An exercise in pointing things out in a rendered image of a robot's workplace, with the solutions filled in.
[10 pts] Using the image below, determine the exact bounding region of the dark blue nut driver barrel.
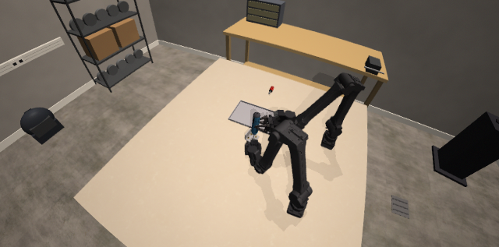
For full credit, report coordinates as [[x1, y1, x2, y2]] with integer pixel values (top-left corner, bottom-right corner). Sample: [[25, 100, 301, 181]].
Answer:
[[251, 112, 260, 139]]

